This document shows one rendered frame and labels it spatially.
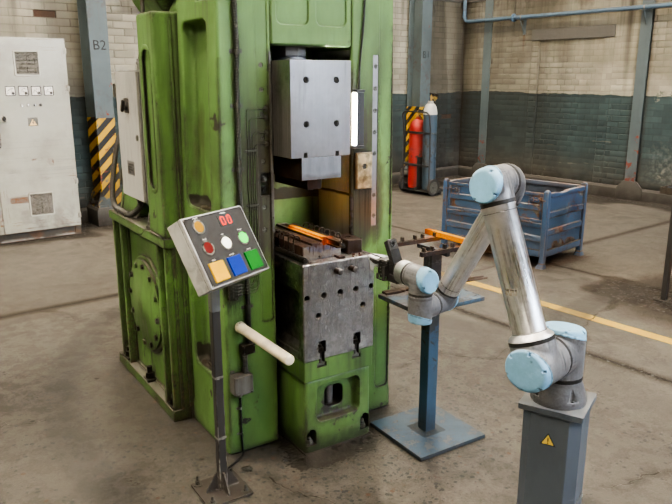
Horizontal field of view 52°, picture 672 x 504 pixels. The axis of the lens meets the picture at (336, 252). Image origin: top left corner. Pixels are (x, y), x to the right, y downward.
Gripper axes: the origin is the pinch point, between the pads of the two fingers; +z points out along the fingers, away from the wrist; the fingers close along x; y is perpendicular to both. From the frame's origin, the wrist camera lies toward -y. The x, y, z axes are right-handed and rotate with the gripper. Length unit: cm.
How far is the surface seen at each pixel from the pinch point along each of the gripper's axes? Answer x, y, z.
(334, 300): 0.2, 26.9, 27.0
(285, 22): -10, -92, 48
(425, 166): 506, 57, 554
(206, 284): -68, 2, 6
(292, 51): -5, -80, 53
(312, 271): -11.2, 11.7, 27.0
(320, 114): -3, -54, 33
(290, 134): -17, -47, 33
